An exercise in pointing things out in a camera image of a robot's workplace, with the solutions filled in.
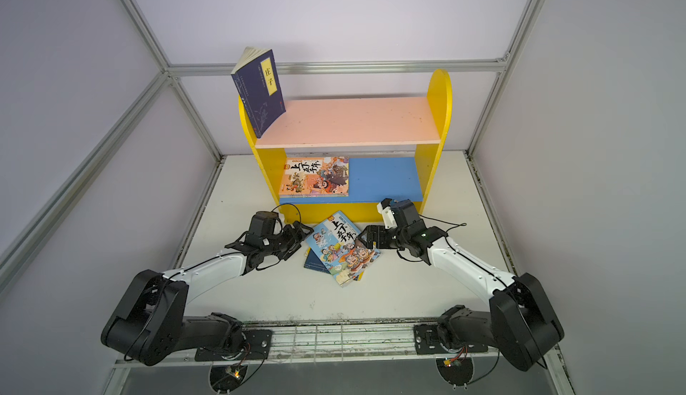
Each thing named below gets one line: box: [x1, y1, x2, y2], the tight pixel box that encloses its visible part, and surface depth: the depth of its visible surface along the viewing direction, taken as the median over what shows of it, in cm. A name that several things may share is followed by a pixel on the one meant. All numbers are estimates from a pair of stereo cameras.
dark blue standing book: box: [230, 46, 287, 139], surface depth 65 cm
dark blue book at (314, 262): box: [303, 247, 332, 275], surface depth 90 cm
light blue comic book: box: [305, 210, 382, 287], surface depth 91 cm
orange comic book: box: [278, 156, 350, 198], surface depth 94 cm
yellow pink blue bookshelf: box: [238, 69, 453, 225], surface depth 79 cm
